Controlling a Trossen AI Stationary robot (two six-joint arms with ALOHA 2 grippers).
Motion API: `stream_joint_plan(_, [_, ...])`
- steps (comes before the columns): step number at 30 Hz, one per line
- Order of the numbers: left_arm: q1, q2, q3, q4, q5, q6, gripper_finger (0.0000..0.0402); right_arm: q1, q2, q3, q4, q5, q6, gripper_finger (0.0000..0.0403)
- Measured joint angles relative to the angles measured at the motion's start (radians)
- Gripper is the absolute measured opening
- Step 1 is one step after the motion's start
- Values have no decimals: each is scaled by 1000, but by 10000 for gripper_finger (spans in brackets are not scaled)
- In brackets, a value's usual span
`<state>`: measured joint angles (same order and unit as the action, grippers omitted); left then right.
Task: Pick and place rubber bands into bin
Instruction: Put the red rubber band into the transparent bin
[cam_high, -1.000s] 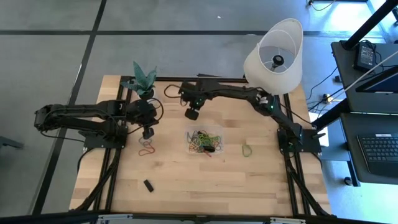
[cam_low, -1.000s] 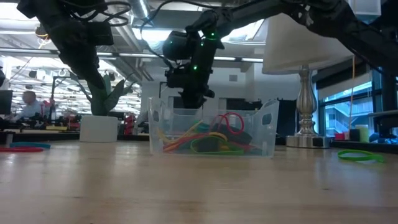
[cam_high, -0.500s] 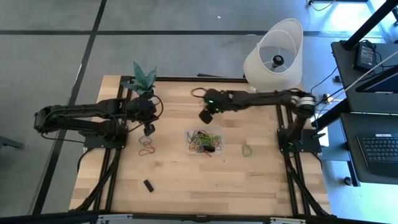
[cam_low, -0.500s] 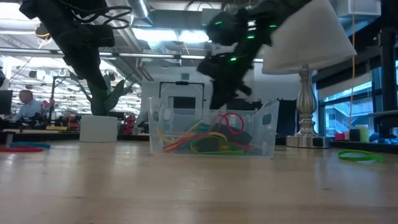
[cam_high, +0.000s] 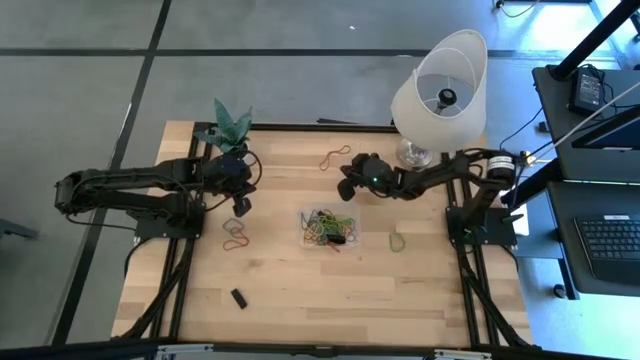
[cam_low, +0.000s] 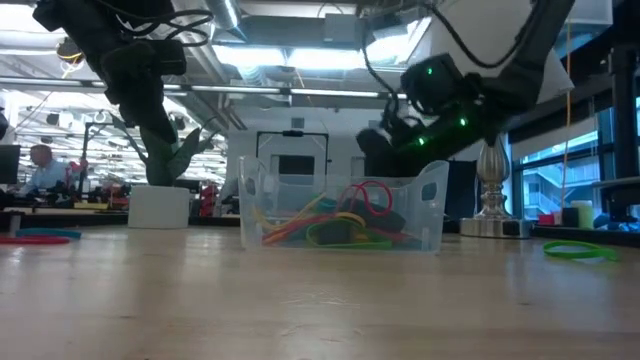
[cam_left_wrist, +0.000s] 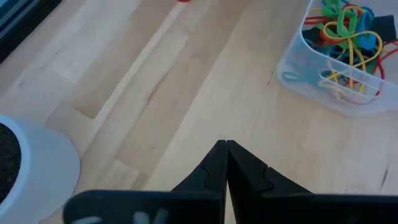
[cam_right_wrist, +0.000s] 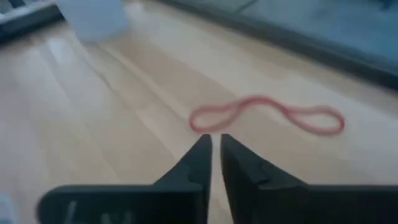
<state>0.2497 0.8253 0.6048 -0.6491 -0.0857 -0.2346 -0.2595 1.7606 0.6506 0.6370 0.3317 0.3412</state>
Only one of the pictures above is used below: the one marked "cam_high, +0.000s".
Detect black power adapter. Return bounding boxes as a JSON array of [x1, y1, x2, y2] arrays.
[[568, 66, 605, 114]]

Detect white cable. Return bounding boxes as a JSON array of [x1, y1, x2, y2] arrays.
[[547, 79, 640, 151]]

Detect clear plastic bin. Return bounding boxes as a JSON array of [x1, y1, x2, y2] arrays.
[[294, 200, 363, 252]]

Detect black crossbar with silver brackets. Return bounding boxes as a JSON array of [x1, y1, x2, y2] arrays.
[[0, 337, 640, 360]]

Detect teal rubber band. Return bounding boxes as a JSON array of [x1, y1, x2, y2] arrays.
[[221, 216, 247, 237]]

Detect white shade silver table lamp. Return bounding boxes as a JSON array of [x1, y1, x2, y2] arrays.
[[390, 28, 489, 170]]

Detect black keyboard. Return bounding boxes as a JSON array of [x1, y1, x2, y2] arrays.
[[573, 213, 640, 288]]

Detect rubber bands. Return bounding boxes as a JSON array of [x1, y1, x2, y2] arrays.
[[318, 144, 353, 173]]

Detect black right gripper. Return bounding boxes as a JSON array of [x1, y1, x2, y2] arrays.
[[337, 152, 401, 202]]

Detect black computer monitor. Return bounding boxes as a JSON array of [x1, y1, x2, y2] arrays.
[[570, 103, 640, 152]]

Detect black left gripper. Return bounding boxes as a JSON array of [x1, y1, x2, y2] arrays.
[[212, 153, 257, 219]]

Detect snake plant in white pot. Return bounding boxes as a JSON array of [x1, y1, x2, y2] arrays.
[[193, 96, 255, 157]]

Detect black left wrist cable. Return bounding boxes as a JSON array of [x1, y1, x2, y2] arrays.
[[238, 148, 263, 190]]

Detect grey furniture leg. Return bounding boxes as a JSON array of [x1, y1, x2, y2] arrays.
[[0, 216, 40, 242]]

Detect black support pole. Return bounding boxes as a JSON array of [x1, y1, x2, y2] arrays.
[[549, 0, 640, 81]]

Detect black extrusion table frame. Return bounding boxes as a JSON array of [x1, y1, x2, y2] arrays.
[[110, 119, 541, 351]]

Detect black desk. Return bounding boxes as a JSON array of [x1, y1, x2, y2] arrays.
[[545, 178, 640, 298], [530, 63, 640, 184]]

